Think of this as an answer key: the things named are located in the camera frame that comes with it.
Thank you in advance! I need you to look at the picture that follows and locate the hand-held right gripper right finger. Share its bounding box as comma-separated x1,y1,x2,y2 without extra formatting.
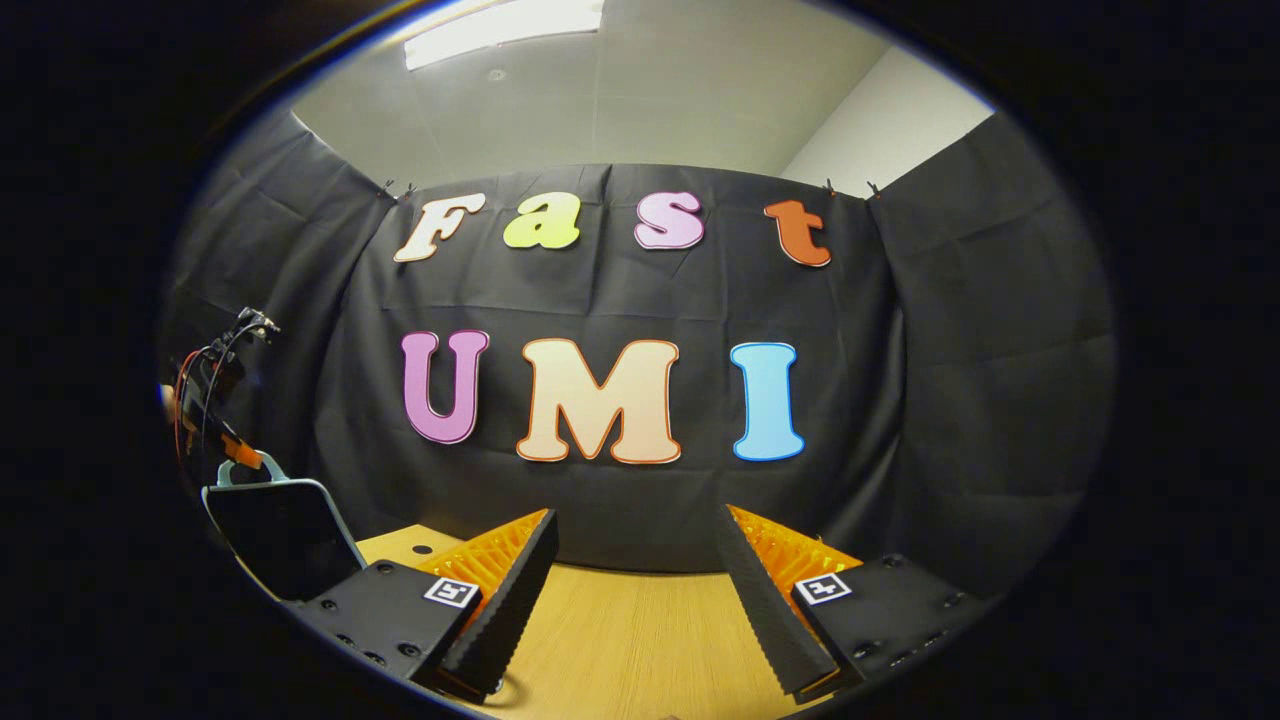
713,504,991,703

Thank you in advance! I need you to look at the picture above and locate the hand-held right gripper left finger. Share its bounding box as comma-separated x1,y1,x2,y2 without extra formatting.
288,508,561,701

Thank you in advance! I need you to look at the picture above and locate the light blue suitcase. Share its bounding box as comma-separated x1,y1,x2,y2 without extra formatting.
202,450,367,603

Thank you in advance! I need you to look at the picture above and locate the black backdrop cloth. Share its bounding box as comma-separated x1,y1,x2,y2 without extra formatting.
158,105,1119,601

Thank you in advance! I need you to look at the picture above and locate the black cable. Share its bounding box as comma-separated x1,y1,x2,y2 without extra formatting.
200,320,263,461

